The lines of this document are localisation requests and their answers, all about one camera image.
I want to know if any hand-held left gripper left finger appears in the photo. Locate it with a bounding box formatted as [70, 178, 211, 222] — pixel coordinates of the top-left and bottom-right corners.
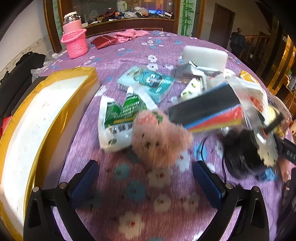
[23, 159, 100, 241]

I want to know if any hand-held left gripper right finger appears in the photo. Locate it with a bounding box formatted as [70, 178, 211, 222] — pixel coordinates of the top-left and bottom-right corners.
[192, 160, 270, 241]

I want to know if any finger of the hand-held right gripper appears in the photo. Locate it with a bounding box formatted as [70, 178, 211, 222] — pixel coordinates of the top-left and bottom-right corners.
[264, 113, 285, 135]

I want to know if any white plastic bag red print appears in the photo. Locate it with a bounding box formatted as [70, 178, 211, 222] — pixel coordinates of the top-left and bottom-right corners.
[228, 76, 270, 121]

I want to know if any pink plush bear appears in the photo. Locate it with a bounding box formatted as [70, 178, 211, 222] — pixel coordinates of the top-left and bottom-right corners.
[132, 110, 193, 171]

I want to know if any colourful felt sheet pack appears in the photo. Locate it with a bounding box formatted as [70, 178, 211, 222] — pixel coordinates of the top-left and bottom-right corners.
[168, 81, 245, 133]

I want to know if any white foam box yellow tape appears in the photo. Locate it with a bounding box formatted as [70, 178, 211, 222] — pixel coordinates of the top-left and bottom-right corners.
[0, 67, 100, 230]

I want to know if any green white plastic packet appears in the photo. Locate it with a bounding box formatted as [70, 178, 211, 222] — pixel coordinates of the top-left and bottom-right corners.
[98, 87, 158, 152]

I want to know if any white foam block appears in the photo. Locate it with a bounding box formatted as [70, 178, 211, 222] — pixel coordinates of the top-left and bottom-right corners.
[181, 45, 228, 72]

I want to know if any teal sponge packet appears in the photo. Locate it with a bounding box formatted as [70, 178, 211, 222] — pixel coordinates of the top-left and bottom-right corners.
[117, 66, 175, 103]

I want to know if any clear bag with yellow item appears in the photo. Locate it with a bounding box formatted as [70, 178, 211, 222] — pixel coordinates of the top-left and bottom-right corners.
[257, 102, 292, 167]

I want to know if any black round device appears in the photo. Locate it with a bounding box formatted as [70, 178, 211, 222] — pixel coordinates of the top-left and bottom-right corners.
[223, 130, 266, 179]

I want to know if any yellow packet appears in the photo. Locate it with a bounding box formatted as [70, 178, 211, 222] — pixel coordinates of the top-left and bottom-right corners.
[239, 70, 259, 84]

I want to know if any wooden stair railing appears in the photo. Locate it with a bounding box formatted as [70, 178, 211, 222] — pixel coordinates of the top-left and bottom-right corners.
[240, 35, 271, 67]

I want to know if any small white printed packet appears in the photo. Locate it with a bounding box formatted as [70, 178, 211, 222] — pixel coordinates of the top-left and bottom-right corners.
[180, 77, 207, 99]

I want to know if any brown wooden door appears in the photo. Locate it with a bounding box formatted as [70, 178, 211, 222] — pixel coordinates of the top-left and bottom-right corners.
[209, 3, 235, 50]

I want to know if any black bag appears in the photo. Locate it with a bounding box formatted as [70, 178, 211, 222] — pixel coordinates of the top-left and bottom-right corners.
[0, 52, 45, 117]

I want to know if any clear plastic bag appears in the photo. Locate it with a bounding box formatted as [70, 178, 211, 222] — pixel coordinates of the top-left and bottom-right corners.
[31, 49, 64, 81]

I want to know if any pink knitted basket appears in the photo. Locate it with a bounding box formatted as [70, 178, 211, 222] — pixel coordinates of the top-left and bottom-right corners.
[60, 29, 89, 59]

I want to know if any dark red pouch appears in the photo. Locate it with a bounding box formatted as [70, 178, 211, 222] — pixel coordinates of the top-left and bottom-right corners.
[90, 35, 118, 49]

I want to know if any pink knitted cloth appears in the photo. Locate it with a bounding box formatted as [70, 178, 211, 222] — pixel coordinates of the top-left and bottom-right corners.
[114, 29, 149, 43]

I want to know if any pink bottle silver lid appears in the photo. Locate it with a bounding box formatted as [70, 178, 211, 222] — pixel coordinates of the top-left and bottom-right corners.
[62, 11, 82, 34]

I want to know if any wooden counter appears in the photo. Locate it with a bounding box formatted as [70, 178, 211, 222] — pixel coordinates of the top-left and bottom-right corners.
[58, 16, 175, 39]

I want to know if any black cable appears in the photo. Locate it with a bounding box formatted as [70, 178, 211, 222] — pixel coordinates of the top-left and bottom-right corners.
[200, 136, 228, 186]

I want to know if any dark jacket on post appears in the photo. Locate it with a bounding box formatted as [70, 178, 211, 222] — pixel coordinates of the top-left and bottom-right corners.
[230, 28, 247, 52]

